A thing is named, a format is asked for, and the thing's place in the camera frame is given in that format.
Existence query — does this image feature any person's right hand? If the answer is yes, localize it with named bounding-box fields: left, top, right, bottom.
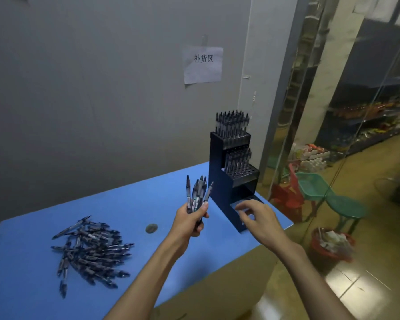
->
left=234, top=199, right=304, bottom=256

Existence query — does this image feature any person's left hand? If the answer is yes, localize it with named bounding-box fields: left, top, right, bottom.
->
left=168, top=201, right=210, bottom=256

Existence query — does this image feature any black tiered pen display stand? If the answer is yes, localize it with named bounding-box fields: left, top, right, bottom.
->
left=208, top=131, right=264, bottom=234

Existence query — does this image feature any pile of grey pens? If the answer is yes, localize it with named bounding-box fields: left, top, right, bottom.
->
left=50, top=215, right=136, bottom=300

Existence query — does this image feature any cluster of grey pens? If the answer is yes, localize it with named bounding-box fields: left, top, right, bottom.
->
left=214, top=110, right=253, bottom=174

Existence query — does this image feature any person's left forearm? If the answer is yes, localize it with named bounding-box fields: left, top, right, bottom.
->
left=104, top=236, right=188, bottom=320

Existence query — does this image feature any person's right forearm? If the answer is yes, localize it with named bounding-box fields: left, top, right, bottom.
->
left=276, top=244, right=355, bottom=320

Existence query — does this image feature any red plastic stool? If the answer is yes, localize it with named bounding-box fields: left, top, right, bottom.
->
left=269, top=163, right=306, bottom=224

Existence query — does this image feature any red plastic bucket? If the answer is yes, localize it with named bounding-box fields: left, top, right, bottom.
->
left=309, top=227, right=357, bottom=269

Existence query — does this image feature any green plastic stool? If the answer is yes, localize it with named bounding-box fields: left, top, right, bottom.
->
left=325, top=194, right=369, bottom=236

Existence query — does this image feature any heap of packaged goods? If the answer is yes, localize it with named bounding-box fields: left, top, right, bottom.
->
left=288, top=143, right=331, bottom=174

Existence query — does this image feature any blue table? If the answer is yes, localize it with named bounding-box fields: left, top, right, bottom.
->
left=0, top=161, right=294, bottom=320

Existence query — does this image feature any dark goods shelf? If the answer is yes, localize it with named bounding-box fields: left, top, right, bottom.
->
left=320, top=96, right=400, bottom=158

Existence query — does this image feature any white paper wall sign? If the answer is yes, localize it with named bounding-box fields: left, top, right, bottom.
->
left=183, top=45, right=224, bottom=85

